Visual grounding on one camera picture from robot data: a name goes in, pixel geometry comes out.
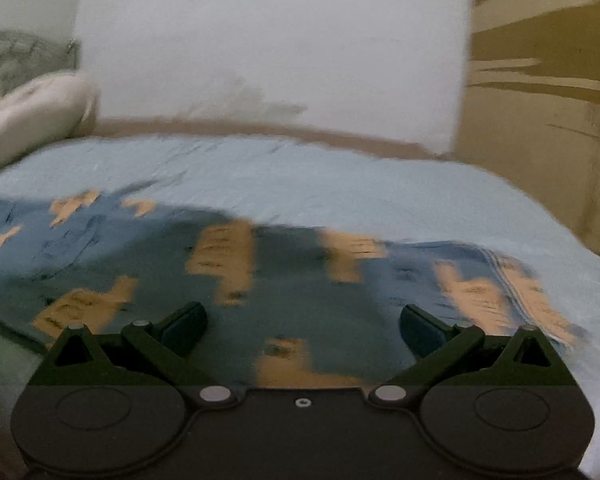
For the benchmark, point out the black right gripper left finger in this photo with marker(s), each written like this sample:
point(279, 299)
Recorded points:
point(142, 354)

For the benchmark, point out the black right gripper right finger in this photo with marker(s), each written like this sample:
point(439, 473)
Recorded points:
point(468, 356)

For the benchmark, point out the blue pants with orange print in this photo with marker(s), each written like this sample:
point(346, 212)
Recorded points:
point(286, 306)

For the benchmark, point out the light blue bed sheet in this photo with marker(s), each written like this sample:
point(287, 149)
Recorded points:
point(284, 182)

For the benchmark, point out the cream rolled blanket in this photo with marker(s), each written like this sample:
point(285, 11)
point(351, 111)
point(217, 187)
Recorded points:
point(47, 109)

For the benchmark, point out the wooden plywood cabinet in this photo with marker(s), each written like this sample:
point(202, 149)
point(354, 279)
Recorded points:
point(531, 110)

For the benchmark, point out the grey metal headboard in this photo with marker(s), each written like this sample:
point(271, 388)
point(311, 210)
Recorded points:
point(25, 56)

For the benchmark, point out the brown wooden bed frame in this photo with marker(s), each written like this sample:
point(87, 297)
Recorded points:
point(117, 128)

